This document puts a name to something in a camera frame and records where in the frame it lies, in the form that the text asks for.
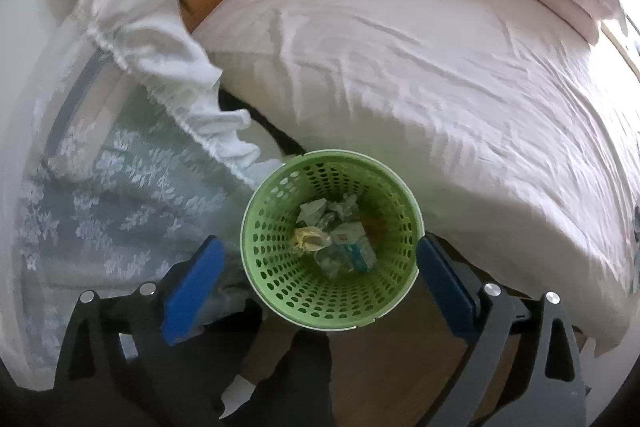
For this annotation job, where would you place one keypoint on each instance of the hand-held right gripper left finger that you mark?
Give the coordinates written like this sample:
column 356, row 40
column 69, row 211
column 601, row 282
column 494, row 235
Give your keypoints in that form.
column 192, row 292

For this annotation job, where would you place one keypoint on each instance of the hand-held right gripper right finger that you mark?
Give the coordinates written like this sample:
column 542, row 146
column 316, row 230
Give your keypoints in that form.
column 447, row 292

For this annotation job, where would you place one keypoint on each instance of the green perforated plastic basket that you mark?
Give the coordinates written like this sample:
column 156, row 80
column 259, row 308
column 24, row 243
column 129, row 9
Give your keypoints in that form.
column 280, row 277

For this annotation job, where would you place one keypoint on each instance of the trash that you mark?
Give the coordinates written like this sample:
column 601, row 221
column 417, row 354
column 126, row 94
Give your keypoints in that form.
column 356, row 249

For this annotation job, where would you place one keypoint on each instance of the clear plastic wrapper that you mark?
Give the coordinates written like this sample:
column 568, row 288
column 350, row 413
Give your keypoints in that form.
column 330, row 263

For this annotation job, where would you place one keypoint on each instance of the yellow wrapper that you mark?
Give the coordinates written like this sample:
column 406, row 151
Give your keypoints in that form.
column 310, row 239

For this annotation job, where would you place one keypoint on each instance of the white tissue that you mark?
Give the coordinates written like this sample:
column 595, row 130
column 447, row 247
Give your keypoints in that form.
column 345, row 205

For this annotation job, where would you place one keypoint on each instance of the person's dark trouser leg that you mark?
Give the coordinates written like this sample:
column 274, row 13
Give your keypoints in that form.
column 295, row 382

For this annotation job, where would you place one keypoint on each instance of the white crumpled paper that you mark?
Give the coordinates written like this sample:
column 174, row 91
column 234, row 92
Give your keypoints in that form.
column 312, row 209

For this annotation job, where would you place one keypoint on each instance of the white lace cloth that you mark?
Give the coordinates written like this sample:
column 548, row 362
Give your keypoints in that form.
column 115, row 157

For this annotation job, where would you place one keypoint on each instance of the bed with white sheet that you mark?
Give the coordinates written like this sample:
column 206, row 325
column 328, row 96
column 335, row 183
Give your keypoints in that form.
column 425, row 82

